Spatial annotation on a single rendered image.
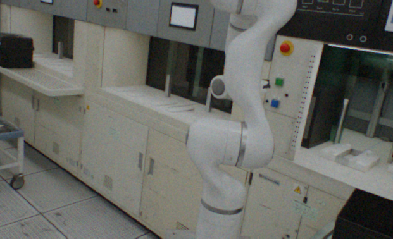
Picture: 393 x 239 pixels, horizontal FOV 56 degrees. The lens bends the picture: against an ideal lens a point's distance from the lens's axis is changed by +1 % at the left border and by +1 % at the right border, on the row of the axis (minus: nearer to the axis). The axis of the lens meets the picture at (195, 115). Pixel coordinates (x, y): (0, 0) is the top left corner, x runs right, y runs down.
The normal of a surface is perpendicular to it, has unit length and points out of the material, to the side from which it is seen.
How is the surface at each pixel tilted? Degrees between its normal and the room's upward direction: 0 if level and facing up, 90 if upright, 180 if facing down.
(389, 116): 90
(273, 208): 90
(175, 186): 90
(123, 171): 90
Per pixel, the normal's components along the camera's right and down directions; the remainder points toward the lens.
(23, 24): 0.73, 0.27
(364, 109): -0.67, 0.11
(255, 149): 0.03, 0.11
